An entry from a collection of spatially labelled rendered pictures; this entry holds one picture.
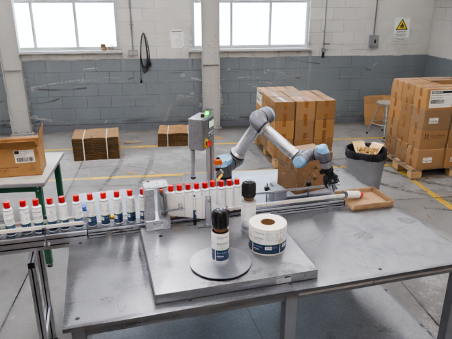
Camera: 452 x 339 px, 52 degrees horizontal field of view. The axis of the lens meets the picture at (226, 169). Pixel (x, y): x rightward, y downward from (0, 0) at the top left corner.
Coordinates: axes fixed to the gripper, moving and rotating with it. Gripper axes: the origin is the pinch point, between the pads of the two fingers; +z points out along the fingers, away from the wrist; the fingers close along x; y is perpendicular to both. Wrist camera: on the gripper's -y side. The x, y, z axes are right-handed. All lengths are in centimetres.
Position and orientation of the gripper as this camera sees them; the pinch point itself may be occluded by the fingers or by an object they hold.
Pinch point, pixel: (332, 191)
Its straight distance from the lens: 318.9
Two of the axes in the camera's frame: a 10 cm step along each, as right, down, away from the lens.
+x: 9.1, -4.1, 1.2
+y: 2.7, 3.3, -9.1
